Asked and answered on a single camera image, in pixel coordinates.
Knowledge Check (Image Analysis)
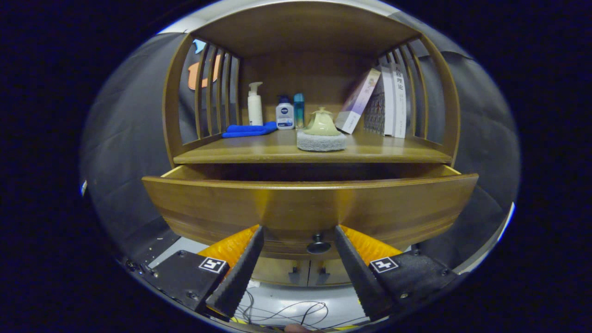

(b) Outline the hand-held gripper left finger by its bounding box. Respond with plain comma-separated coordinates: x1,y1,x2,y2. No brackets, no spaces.
139,225,265,320

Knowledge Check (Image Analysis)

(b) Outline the white pump bottle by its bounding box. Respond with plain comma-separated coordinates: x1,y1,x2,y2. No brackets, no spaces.
247,82,264,126

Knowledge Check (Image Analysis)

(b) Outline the white book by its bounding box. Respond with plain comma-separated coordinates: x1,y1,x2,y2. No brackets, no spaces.
379,65,395,137
390,62,407,139

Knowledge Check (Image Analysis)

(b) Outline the wooden countertop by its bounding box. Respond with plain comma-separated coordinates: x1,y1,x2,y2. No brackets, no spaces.
173,127,453,165

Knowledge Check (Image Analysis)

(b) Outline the teal slim bottle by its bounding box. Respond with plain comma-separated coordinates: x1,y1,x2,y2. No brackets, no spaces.
294,93,305,129

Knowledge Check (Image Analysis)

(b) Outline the patterned cover book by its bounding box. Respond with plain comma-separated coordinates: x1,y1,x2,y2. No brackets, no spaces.
364,79,387,136

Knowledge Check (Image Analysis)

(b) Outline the wooden drawer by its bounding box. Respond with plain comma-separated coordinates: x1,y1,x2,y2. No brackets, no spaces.
142,164,479,260

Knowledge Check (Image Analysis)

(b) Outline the blue folded cloth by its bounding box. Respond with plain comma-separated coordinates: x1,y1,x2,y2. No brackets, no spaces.
222,122,278,138

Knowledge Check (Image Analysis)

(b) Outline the wooden cabinet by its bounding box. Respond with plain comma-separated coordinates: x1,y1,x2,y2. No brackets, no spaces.
162,1,462,288

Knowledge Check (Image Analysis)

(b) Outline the white lotion bottle blue cap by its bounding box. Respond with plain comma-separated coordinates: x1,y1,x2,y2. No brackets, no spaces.
276,95,295,130

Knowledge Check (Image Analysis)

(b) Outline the purple book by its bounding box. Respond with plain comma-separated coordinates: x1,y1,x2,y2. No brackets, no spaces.
335,68,381,135

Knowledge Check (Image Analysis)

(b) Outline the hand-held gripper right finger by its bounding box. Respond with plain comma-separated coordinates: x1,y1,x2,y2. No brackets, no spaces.
334,225,458,321

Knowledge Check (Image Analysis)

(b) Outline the pale green scrub brush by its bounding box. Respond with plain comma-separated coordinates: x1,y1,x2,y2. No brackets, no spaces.
296,107,347,152

